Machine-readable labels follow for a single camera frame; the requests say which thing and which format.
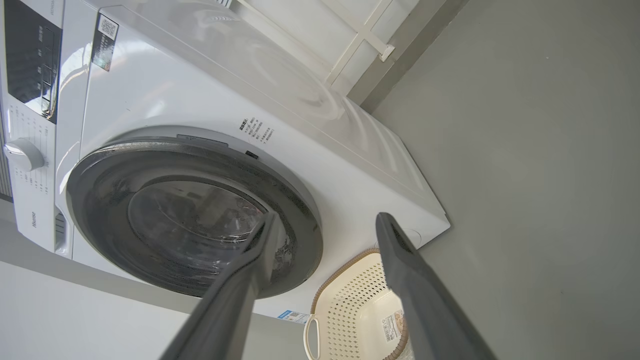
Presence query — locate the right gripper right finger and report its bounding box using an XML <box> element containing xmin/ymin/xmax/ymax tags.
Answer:
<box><xmin>375</xmin><ymin>212</ymin><xmax>497</xmax><ymax>360</ymax></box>

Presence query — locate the white washing machine dial knob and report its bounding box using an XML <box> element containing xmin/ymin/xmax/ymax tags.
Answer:
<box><xmin>4</xmin><ymin>138</ymin><xmax>46</xmax><ymax>173</ymax></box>

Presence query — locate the white front-load washing machine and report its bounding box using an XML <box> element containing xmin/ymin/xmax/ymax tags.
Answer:
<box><xmin>0</xmin><ymin>0</ymin><xmax>451</xmax><ymax>322</ymax></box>

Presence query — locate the black glass washing machine door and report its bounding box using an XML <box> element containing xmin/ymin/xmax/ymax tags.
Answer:
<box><xmin>66</xmin><ymin>137</ymin><xmax>324</xmax><ymax>300</ymax></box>

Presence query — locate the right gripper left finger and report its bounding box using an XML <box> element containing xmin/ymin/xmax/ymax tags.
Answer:
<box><xmin>160</xmin><ymin>212</ymin><xmax>287</xmax><ymax>360</ymax></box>

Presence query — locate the blue energy label sticker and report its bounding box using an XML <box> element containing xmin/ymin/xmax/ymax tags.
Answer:
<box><xmin>277</xmin><ymin>309</ymin><xmax>310</xmax><ymax>325</ymax></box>

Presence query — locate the cream perforated basket brown rim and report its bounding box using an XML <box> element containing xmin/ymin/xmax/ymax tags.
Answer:
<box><xmin>303</xmin><ymin>248</ymin><xmax>416</xmax><ymax>360</ymax></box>

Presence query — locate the cream metal railing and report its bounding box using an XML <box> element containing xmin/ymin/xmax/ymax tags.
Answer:
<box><xmin>220</xmin><ymin>0</ymin><xmax>422</xmax><ymax>97</ymax></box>

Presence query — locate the printed food package label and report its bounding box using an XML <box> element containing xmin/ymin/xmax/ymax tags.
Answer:
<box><xmin>382</xmin><ymin>310</ymin><xmax>406</xmax><ymax>344</ymax></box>

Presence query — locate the black QR code sticker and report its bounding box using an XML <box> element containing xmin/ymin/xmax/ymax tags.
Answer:
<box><xmin>91</xmin><ymin>14</ymin><xmax>120</xmax><ymax>73</ymax></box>

